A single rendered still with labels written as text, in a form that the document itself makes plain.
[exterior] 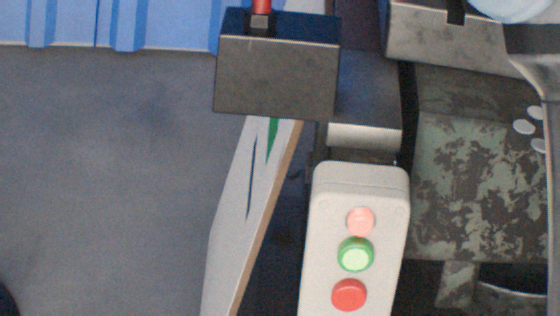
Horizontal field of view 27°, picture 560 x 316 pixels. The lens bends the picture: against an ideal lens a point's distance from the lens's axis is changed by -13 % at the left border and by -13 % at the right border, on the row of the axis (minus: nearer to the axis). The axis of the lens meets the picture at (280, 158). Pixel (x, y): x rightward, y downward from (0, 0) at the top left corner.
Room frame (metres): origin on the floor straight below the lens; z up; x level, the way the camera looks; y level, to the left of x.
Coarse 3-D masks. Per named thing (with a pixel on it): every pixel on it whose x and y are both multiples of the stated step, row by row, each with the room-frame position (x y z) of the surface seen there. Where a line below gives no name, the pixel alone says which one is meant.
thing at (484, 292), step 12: (420, 264) 1.10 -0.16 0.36; (432, 264) 1.07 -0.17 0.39; (432, 276) 1.07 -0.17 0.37; (480, 288) 1.01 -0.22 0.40; (492, 288) 1.00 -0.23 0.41; (504, 288) 1.00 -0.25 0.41; (480, 300) 1.02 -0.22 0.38; (492, 300) 1.01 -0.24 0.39; (504, 300) 1.00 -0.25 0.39; (516, 300) 1.00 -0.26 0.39; (528, 300) 0.99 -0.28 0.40; (540, 300) 0.99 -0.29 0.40; (468, 312) 1.05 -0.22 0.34; (480, 312) 1.02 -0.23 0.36; (492, 312) 1.01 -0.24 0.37; (504, 312) 1.00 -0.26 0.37; (516, 312) 1.00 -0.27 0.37; (528, 312) 1.00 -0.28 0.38; (540, 312) 0.99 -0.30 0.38
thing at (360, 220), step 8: (352, 208) 0.81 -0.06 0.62; (360, 208) 0.80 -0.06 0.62; (368, 208) 0.80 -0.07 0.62; (352, 216) 0.80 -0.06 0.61; (360, 216) 0.80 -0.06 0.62; (368, 216) 0.80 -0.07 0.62; (352, 224) 0.80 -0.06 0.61; (360, 224) 0.80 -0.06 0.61; (368, 224) 0.80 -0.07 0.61; (352, 232) 0.80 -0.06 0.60; (360, 232) 0.80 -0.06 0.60; (368, 232) 0.80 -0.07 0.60
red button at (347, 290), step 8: (344, 280) 0.80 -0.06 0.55; (352, 280) 0.80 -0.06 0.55; (336, 288) 0.80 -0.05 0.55; (344, 288) 0.79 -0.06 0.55; (352, 288) 0.79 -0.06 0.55; (360, 288) 0.80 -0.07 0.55; (336, 296) 0.79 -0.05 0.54; (344, 296) 0.79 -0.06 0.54; (352, 296) 0.79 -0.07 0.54; (360, 296) 0.79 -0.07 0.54; (336, 304) 0.79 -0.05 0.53; (344, 304) 0.79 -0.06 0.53; (352, 304) 0.79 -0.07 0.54; (360, 304) 0.79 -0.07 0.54
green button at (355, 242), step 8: (344, 240) 0.80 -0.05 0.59; (352, 240) 0.80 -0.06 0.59; (360, 240) 0.80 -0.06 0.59; (368, 240) 0.80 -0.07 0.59; (344, 248) 0.79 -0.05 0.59; (352, 248) 0.79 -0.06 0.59; (360, 248) 0.79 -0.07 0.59; (368, 248) 0.79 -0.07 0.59; (368, 256) 0.79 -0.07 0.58; (368, 264) 0.79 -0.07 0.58; (352, 272) 0.79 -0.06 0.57
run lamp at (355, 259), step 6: (348, 252) 0.79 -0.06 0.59; (354, 252) 0.79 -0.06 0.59; (360, 252) 0.79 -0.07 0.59; (348, 258) 0.79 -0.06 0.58; (354, 258) 0.79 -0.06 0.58; (360, 258) 0.79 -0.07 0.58; (366, 258) 0.79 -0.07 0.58; (348, 264) 0.79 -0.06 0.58; (354, 264) 0.79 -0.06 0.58; (360, 264) 0.79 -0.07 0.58
